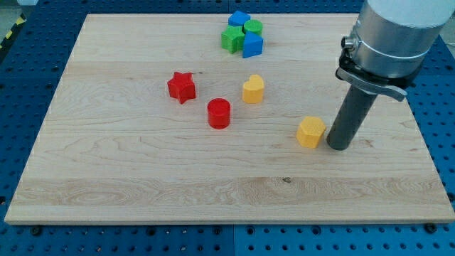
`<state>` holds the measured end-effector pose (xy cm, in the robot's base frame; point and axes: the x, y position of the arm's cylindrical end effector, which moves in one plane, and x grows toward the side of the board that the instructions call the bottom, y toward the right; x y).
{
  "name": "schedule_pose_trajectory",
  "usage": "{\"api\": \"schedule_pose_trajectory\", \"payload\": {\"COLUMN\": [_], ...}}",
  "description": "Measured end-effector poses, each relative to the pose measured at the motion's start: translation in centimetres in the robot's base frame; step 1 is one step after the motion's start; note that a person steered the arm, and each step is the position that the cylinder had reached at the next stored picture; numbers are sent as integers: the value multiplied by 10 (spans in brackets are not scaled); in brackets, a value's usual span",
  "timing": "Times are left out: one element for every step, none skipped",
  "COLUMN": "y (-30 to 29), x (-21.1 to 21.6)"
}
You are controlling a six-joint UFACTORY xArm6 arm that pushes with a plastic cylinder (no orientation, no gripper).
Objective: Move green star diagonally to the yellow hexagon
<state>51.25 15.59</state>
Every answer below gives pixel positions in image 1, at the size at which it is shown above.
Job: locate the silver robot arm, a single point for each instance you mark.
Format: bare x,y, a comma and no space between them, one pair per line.
386,47

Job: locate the red star block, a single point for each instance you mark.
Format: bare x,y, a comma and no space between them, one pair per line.
182,87

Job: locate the yellow hexagon block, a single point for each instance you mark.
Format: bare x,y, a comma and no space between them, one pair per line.
310,132

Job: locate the green star block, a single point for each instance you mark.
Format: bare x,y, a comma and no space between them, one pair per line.
232,39

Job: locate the red cylinder block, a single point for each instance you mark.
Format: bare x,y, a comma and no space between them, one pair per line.
219,113

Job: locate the yellow heart block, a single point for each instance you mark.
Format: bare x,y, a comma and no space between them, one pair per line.
253,90

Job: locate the wooden board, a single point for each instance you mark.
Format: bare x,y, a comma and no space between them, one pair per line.
116,149

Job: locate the blue triangle block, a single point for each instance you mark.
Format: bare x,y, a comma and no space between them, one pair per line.
253,45

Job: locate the green cylinder block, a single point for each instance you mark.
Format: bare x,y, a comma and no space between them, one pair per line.
254,26

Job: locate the blue pentagon block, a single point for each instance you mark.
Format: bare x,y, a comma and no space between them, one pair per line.
238,18

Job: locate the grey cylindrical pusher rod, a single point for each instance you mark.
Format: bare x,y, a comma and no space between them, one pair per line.
353,111

